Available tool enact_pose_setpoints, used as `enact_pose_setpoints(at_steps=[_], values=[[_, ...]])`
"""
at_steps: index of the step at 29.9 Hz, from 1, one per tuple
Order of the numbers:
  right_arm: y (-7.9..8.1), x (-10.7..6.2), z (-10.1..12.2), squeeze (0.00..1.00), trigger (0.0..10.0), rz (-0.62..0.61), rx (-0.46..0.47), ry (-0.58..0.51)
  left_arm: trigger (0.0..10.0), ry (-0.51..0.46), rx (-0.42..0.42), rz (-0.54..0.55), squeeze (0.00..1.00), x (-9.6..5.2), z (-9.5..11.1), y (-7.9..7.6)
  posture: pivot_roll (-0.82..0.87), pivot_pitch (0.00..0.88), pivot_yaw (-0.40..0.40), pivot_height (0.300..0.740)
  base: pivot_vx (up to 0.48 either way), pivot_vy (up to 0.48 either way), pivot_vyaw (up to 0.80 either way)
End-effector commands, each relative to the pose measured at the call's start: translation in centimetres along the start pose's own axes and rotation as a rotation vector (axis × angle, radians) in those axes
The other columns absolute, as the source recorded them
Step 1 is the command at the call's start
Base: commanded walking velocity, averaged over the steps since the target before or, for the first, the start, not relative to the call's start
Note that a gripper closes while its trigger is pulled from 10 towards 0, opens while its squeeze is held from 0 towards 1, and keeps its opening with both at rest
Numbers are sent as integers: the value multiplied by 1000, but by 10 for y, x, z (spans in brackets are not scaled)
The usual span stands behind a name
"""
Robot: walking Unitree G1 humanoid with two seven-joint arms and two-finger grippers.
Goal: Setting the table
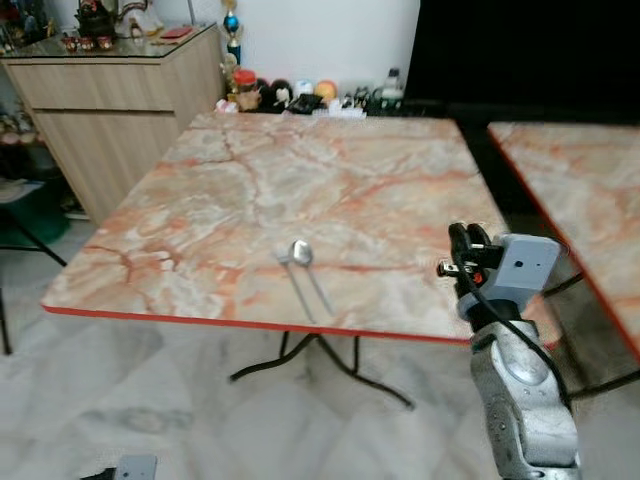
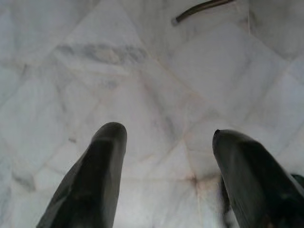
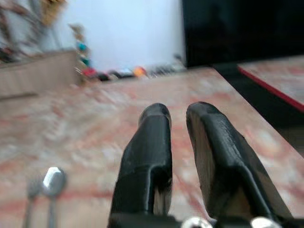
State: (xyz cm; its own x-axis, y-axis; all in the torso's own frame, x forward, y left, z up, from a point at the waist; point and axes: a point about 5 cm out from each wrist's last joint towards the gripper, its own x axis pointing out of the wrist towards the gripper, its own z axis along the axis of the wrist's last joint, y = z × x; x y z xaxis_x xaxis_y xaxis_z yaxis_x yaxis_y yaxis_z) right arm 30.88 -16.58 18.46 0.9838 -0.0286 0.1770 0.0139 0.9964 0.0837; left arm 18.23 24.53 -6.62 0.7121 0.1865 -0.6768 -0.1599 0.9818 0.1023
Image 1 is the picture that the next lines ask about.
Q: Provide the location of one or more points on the black television screen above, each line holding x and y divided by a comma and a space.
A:
520, 50

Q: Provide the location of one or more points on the white round toy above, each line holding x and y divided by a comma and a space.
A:
305, 89

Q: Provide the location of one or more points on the orange round toy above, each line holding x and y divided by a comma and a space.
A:
326, 90

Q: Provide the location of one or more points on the red tray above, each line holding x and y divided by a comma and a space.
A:
176, 32

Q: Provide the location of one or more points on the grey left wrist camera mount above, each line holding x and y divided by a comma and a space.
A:
137, 468

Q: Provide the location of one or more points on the steel spoon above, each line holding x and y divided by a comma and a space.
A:
300, 252

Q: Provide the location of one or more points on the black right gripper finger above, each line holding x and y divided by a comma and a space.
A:
482, 240
459, 242

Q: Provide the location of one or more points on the white cap green bottle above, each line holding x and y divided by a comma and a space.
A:
392, 90

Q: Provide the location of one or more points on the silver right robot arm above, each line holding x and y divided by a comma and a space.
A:
525, 400

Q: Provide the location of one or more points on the red lid jar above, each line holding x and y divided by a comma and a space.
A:
246, 90

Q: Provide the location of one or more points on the marble pattern folding table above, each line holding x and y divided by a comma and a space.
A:
300, 180
590, 190

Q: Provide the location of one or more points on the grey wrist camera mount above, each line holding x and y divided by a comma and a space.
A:
137, 468
525, 268

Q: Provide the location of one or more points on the dark teapot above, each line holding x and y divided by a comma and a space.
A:
98, 20

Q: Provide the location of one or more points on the blue and gold trophy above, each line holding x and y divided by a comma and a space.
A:
232, 25

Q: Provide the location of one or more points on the light wooden cabinet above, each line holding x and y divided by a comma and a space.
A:
110, 130

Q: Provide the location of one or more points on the steel fork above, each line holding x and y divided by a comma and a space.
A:
298, 290

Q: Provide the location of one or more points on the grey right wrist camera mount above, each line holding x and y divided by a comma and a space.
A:
525, 268

